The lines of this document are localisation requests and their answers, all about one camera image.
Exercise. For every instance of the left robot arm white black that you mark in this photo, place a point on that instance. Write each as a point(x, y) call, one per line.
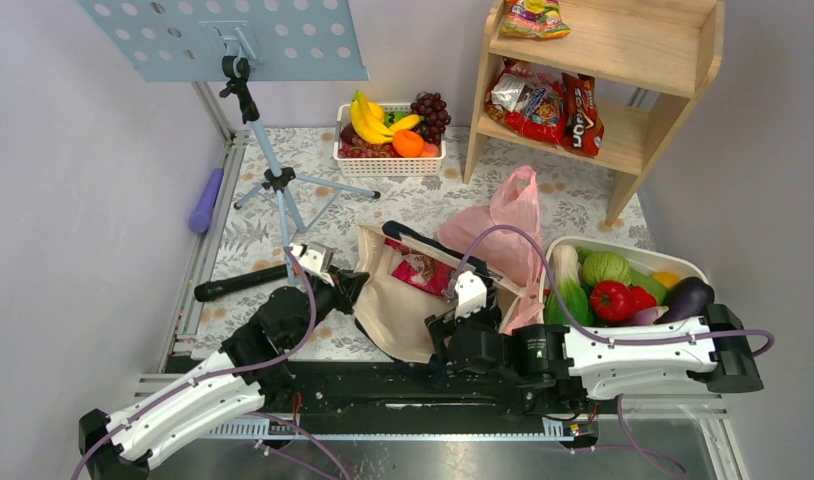
point(202, 391)

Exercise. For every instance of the pink snack packet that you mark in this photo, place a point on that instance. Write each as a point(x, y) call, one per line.
point(420, 271)

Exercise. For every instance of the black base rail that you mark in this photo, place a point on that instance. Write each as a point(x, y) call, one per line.
point(397, 398)

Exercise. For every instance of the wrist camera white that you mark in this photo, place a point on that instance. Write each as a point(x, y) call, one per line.
point(469, 292)
point(315, 259)

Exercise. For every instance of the green cabbage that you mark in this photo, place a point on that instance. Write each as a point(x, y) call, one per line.
point(606, 266)

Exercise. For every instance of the slim purple eggplant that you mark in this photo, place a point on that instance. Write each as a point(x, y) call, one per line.
point(647, 316)

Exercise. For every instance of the single yellow banana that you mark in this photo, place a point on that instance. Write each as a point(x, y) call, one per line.
point(406, 123)

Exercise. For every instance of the pink peach fruit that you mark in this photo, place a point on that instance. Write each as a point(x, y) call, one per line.
point(430, 151)

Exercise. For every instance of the white vegetable bin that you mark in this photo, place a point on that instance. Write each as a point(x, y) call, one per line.
point(645, 255)

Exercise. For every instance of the beige canvas tote bag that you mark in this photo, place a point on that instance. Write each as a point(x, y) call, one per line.
point(392, 313)

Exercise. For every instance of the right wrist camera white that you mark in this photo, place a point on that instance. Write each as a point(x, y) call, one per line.
point(469, 292)

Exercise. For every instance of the dark red grapes bunch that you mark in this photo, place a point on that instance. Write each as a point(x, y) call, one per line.
point(434, 117)

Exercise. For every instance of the white perforated fruit basket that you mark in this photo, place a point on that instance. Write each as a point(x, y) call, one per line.
point(424, 165)

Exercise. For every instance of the purple handle tool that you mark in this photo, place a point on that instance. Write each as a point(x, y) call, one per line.
point(201, 217)

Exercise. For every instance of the yellow banana bunch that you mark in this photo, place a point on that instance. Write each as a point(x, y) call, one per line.
point(366, 125)

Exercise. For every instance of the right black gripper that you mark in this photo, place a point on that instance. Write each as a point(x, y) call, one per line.
point(441, 326)

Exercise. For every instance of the red snack bag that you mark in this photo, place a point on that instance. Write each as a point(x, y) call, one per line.
point(528, 103)

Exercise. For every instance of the colourful snack bag top shelf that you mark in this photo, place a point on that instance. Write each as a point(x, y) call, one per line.
point(534, 19)

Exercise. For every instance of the light blue music stand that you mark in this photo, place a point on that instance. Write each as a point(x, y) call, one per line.
point(238, 43)

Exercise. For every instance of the orange fruit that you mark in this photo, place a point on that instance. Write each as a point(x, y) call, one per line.
point(408, 144)

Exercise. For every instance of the pink plastic grocery bag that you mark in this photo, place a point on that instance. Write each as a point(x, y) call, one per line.
point(507, 253)

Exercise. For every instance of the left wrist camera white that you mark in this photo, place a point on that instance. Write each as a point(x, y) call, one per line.
point(315, 259)

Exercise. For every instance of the wooden two-tier shelf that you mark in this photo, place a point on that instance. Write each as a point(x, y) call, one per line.
point(672, 48)

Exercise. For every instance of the yellow orange pepper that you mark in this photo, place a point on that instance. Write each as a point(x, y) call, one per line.
point(668, 279)

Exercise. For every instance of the orange red chips bag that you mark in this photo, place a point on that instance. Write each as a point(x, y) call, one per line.
point(584, 128)

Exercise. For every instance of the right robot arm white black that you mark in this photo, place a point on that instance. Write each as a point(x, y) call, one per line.
point(600, 364)

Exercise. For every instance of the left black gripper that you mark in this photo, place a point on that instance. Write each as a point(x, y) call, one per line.
point(348, 284)

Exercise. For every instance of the red grapes in basket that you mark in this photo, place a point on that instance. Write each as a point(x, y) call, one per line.
point(358, 148)

